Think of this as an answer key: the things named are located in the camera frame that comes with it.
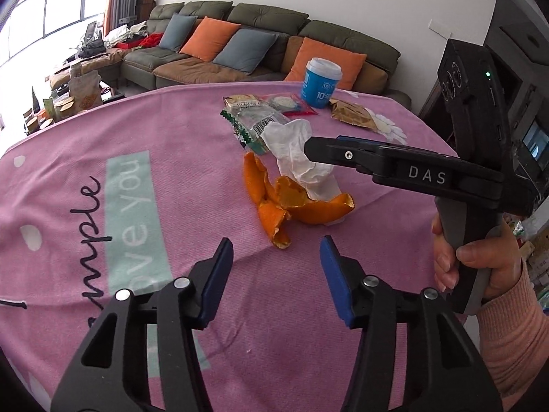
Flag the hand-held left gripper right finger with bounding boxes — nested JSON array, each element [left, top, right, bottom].
[[319, 235, 504, 412]]

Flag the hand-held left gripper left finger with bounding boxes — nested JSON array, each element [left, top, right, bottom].
[[50, 237, 234, 412]]

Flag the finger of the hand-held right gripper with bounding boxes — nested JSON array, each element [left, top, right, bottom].
[[304, 136, 379, 176], [335, 135, 389, 149]]

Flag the white tissue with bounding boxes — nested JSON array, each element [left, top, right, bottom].
[[260, 119, 344, 202]]

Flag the orange peel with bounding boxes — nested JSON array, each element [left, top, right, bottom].
[[244, 151, 356, 250]]

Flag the person's right hand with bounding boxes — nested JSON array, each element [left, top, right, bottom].
[[431, 212, 526, 305]]

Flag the brown snack packet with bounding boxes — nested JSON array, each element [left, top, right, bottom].
[[329, 99, 378, 131]]

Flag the pink edged clear bag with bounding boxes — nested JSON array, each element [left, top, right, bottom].
[[257, 92, 320, 117]]

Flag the blue and white paper cup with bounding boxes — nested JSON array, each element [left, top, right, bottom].
[[301, 57, 343, 109]]

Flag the pink printed tablecloth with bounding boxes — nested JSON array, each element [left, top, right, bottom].
[[0, 81, 462, 412]]

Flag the green edged clear wrapper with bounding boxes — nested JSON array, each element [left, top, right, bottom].
[[220, 107, 292, 155]]

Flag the large orange cushion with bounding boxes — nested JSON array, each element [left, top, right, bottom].
[[284, 37, 368, 91]]

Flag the yellow printed snack wrapper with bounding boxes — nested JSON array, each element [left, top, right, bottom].
[[223, 94, 262, 110]]

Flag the large grey blue cushion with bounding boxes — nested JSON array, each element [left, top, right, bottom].
[[213, 28, 279, 73]]

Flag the green and brown sofa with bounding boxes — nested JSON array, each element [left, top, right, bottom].
[[49, 2, 412, 110]]

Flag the small orange cushion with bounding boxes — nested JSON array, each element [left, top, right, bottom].
[[179, 16, 241, 62]]

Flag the small grey blue cushion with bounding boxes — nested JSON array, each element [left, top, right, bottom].
[[159, 14, 199, 52]]

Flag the printed snack bag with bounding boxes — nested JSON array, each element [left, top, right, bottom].
[[69, 73, 104, 112]]

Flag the pile of clothes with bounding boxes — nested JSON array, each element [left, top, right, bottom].
[[103, 21, 166, 50]]

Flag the large window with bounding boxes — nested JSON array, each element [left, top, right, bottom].
[[0, 0, 113, 69]]

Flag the white wall panel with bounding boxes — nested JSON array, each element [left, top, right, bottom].
[[429, 19, 454, 39]]

